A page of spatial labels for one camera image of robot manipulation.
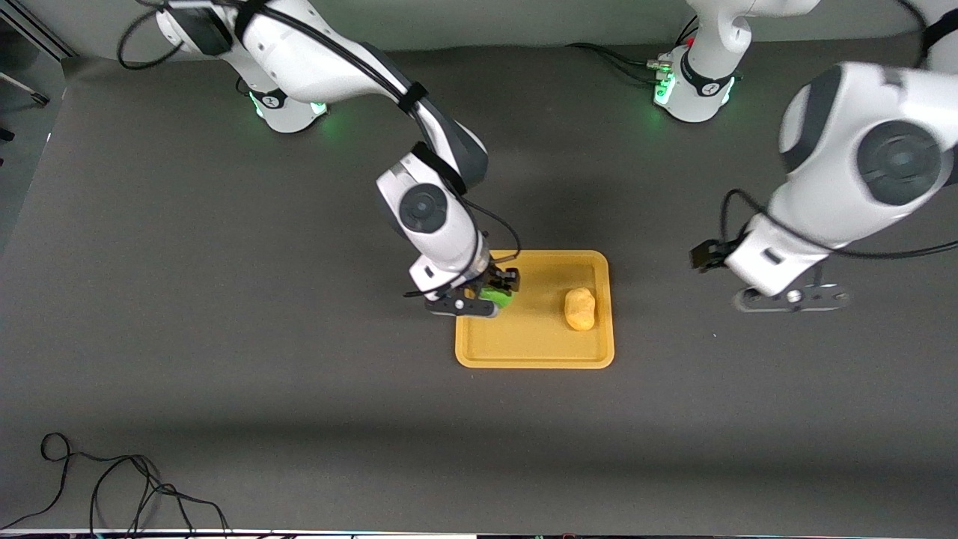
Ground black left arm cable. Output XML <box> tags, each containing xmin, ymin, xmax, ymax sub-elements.
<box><xmin>718</xmin><ymin>187</ymin><xmax>958</xmax><ymax>261</ymax></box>

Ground black left base cables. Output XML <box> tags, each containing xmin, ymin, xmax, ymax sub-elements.
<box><xmin>565</xmin><ymin>16</ymin><xmax>701</xmax><ymax>85</ymax></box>

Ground yellow potato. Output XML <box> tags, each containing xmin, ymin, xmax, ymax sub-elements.
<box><xmin>564</xmin><ymin>287</ymin><xmax>597</xmax><ymax>332</ymax></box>

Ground loose black table cable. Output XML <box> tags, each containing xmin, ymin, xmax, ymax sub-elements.
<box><xmin>0</xmin><ymin>432</ymin><xmax>233</xmax><ymax>539</ymax></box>

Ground yellow plastic tray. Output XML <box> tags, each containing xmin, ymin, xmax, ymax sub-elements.
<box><xmin>455</xmin><ymin>250</ymin><xmax>615</xmax><ymax>370</ymax></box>

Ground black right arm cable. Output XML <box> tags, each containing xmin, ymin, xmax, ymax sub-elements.
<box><xmin>116</xmin><ymin>0</ymin><xmax>525</xmax><ymax>298</ymax></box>

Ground aluminium frame rail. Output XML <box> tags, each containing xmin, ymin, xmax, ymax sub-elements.
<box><xmin>0</xmin><ymin>7</ymin><xmax>77</xmax><ymax>61</ymax></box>

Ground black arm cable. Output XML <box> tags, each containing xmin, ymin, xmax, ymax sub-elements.
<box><xmin>116</xmin><ymin>0</ymin><xmax>525</xmax><ymax>298</ymax></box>
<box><xmin>718</xmin><ymin>187</ymin><xmax>958</xmax><ymax>261</ymax></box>

